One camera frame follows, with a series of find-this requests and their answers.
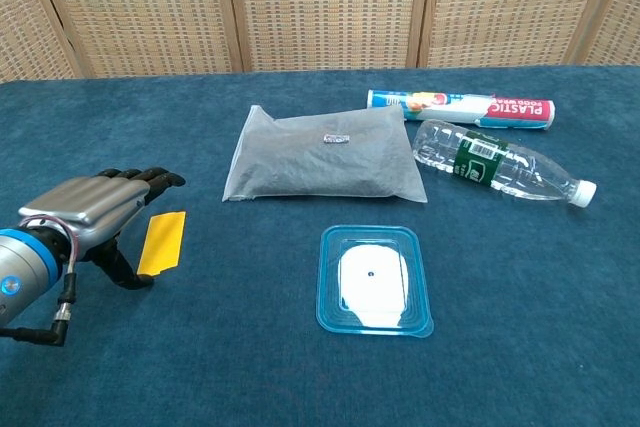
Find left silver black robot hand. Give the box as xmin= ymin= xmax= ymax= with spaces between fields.
xmin=17 ymin=166 xmax=187 ymax=291

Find yellow plastic piece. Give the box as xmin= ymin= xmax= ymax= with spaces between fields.
xmin=136 ymin=210 xmax=187 ymax=278

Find blue felt table cover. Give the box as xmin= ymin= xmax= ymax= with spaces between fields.
xmin=0 ymin=64 xmax=640 ymax=427

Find translucent bag with dark contents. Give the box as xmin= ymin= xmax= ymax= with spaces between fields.
xmin=222 ymin=104 xmax=429 ymax=205

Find blue clear plastic lid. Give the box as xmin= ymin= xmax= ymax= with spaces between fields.
xmin=315 ymin=224 xmax=435 ymax=339

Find woven bamboo folding screen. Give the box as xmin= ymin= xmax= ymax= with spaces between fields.
xmin=0 ymin=0 xmax=640 ymax=82

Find plastic wrap roll box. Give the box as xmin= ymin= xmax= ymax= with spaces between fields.
xmin=367 ymin=88 xmax=557 ymax=133

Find clear bottle with green label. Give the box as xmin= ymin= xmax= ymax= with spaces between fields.
xmin=410 ymin=119 xmax=598 ymax=209

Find black wrist cable with plug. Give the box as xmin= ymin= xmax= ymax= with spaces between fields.
xmin=0 ymin=271 xmax=77 ymax=348

